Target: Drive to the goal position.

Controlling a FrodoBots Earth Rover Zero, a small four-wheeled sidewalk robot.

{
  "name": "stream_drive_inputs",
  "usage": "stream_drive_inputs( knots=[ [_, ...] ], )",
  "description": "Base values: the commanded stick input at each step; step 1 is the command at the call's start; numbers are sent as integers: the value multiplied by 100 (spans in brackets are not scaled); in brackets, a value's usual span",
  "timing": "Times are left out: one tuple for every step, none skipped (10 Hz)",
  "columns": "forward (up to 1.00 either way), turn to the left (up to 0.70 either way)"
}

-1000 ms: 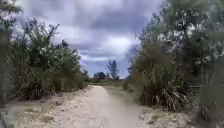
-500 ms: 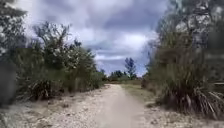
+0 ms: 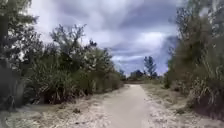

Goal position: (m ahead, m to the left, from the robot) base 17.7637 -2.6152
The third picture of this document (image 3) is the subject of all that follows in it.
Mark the dense green bushes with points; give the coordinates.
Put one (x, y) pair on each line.
(63, 73)

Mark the tall shrubs and trees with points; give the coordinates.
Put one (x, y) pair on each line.
(200, 63)

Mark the distant tree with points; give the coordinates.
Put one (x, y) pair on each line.
(149, 66)

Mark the pale sandy dirt path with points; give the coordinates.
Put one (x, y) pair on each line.
(128, 106)

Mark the dry grass verge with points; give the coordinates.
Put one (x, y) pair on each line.
(170, 106)
(66, 115)

